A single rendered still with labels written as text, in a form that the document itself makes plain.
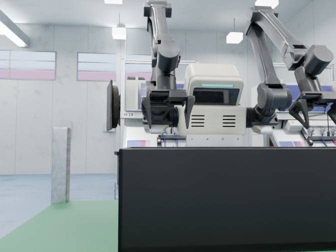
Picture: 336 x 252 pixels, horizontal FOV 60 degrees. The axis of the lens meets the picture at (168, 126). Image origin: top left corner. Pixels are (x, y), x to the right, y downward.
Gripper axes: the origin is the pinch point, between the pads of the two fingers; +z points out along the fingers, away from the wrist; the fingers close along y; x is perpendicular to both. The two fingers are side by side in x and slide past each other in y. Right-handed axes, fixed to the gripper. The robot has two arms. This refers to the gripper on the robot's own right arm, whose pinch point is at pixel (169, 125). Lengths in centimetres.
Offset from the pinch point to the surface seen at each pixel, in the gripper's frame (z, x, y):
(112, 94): -356, 492, -56
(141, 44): -753, 733, 22
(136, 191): 28.0, -35.6, -8.9
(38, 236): 30.4, -25.3, -21.2
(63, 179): 17.2, -8.7, -23.0
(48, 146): -417, 900, -305
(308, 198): 29.4, -35.8, 9.8
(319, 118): -106, 173, 180
